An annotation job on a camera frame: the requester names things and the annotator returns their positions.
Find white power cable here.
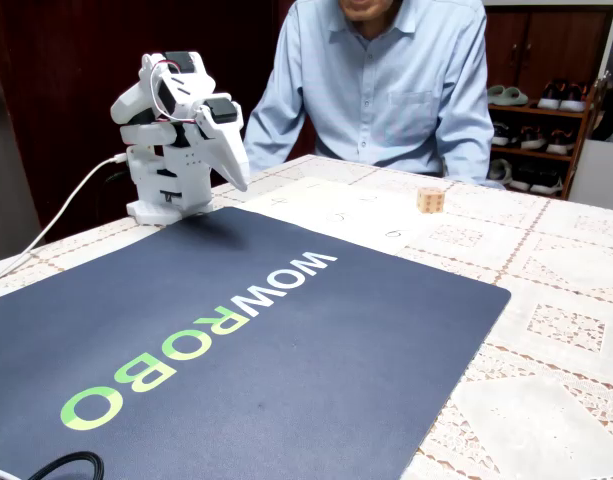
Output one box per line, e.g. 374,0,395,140
0,153,130,290

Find dark blue WOWROBO mat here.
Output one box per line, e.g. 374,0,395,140
0,206,512,480

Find thick black braided cable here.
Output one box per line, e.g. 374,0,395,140
28,450,107,480

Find brown wooden cabinet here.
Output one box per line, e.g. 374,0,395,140
484,4,613,104

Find wooden shoe rack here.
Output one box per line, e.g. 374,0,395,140
487,78,608,201

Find cream paper sheet with numbers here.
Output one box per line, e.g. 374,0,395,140
235,175,455,256

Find grey white sneaker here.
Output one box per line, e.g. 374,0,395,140
488,158,513,187

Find dark white sneaker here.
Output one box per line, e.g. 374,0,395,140
529,169,564,197
509,164,537,192

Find person in light blue shirt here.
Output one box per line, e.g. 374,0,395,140
243,0,507,190

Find green slipper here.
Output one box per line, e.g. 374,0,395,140
487,84,530,108

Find black orange white sneaker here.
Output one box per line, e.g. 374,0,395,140
559,82,591,113
536,78,568,111

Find small dice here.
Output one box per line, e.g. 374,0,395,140
416,186,446,215

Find white lace tablecloth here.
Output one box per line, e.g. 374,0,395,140
0,153,613,480

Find white box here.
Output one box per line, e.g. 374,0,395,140
567,138,613,214

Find red white wrist servo wire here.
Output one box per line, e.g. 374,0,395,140
149,59,200,125

